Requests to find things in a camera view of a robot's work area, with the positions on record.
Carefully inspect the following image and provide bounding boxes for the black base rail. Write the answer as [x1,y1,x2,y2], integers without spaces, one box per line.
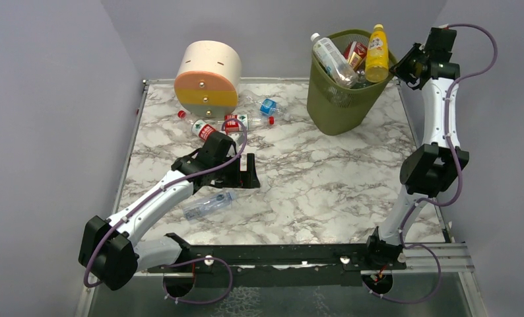
[147,233,406,289]

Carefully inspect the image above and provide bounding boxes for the red gold label bottle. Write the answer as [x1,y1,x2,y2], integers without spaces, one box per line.
[343,41,368,71]

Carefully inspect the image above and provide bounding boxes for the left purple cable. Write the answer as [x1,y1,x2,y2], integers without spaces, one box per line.
[82,118,249,306]

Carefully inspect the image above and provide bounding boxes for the yellow juice bottle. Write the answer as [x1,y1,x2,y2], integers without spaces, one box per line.
[365,24,389,83]

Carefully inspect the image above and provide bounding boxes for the clear bottle pale blue cap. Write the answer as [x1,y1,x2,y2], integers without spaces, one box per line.
[182,190,237,221]

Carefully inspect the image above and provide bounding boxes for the red label bottle top left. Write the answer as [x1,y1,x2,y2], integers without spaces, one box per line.
[177,110,219,141]

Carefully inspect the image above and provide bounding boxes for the green mesh waste bin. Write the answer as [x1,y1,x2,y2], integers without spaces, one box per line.
[306,29,397,135]

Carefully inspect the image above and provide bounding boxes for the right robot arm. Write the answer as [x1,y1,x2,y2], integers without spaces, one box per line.
[366,26,469,269]

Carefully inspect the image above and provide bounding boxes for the red label bottle red cap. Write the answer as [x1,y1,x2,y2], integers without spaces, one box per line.
[220,114,275,132]

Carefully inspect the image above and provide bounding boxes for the clear bottle blue label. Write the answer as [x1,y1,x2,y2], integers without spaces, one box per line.
[238,90,292,122]

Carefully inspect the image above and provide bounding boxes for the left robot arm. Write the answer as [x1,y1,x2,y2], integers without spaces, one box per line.
[78,131,260,291]

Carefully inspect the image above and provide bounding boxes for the round cream drawer cabinet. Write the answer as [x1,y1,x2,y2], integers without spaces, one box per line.
[174,40,242,118]

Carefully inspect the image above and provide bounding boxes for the white blue label tea bottle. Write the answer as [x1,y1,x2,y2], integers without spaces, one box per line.
[310,33,357,88]

